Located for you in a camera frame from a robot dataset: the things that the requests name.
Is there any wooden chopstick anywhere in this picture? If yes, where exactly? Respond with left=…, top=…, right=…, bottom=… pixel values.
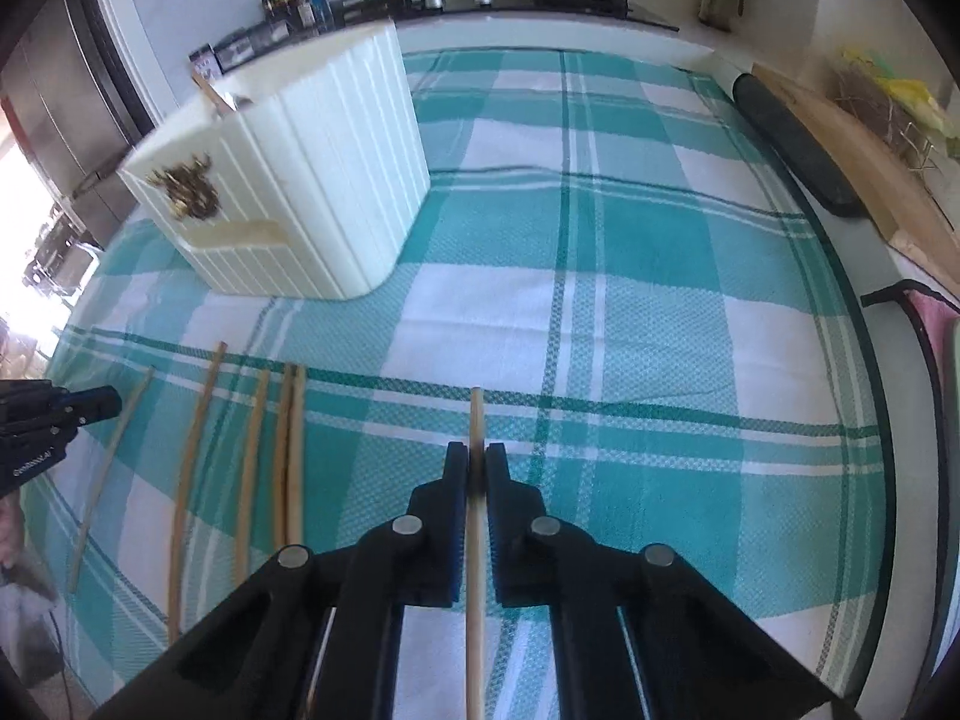
left=67, top=367, right=155, bottom=595
left=466, top=387, right=487, bottom=720
left=233, top=369, right=270, bottom=585
left=166, top=341, right=228, bottom=645
left=286, top=366, right=308, bottom=544
left=272, top=362, right=295, bottom=551
left=190, top=71, right=236, bottom=117

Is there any grey refrigerator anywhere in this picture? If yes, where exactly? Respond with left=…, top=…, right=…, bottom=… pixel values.
left=2, top=0, right=153, bottom=247

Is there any cream utensil holder box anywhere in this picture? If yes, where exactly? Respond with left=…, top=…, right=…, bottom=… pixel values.
left=119, top=21, right=431, bottom=301

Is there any teal plaid tablecloth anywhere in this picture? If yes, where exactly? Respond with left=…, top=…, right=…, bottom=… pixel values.
left=23, top=49, right=889, bottom=702

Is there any condiment bottles group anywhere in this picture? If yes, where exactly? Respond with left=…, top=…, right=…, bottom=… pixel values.
left=260, top=0, right=334, bottom=31

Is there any wooden cutting board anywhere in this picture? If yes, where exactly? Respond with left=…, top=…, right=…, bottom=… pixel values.
left=752, top=64, right=958, bottom=294

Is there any black rolled mat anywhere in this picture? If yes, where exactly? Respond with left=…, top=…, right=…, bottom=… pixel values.
left=732, top=73, right=867, bottom=218

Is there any black gas stove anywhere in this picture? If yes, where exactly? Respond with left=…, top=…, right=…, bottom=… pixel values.
left=329, top=0, right=680, bottom=32

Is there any glass french press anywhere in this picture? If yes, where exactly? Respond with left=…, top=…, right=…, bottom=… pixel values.
left=698, top=0, right=745, bottom=32

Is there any wire basket with vegetables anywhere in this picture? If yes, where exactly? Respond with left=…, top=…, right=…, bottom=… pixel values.
left=833, top=47, right=958, bottom=172

